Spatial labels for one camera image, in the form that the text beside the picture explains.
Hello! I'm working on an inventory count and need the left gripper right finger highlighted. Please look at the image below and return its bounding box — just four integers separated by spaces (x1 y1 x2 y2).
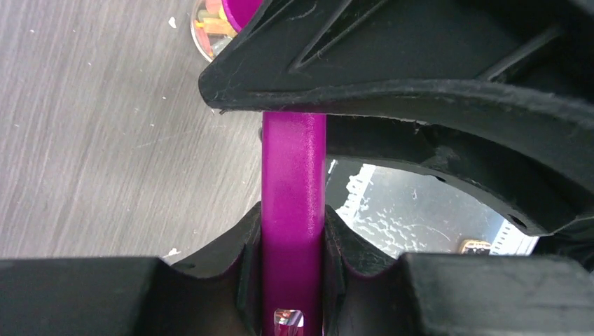
323 207 593 335

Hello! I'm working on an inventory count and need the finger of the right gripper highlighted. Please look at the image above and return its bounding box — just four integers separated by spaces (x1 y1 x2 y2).
198 1 593 191
326 115 593 270

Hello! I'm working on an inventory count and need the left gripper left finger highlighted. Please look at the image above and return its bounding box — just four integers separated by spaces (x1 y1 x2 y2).
1 204 262 335

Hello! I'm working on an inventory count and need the clear round plastic jar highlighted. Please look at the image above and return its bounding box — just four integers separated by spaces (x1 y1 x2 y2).
191 0 237 62

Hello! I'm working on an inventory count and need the magenta plastic scoop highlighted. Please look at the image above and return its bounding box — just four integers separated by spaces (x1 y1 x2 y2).
220 0 328 336

